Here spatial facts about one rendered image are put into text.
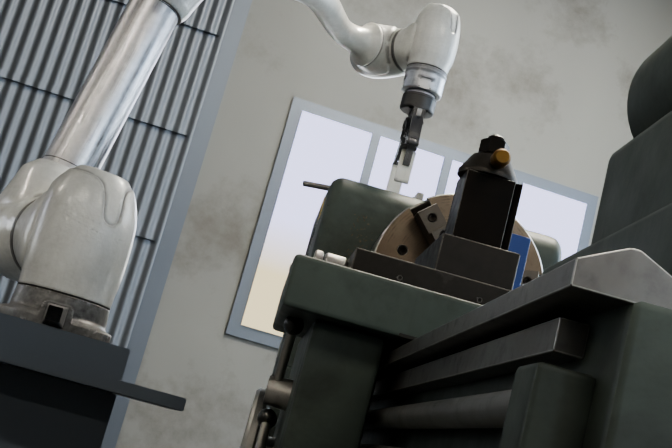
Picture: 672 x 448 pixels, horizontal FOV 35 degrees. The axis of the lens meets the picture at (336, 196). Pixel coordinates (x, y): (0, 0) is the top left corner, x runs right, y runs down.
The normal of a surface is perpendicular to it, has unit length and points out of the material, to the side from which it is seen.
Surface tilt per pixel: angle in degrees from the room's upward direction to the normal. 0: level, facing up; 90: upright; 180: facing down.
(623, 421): 90
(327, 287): 90
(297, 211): 90
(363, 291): 90
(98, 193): 71
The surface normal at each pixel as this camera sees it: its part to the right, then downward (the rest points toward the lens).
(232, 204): 0.22, -0.18
